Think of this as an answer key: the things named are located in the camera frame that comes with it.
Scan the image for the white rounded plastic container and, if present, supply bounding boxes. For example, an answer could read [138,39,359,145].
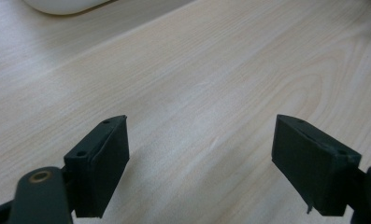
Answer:
[22,0,112,16]

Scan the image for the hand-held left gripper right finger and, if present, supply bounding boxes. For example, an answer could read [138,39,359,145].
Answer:
[270,113,363,217]

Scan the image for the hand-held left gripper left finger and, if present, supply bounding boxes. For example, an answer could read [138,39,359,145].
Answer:
[63,114,131,219]

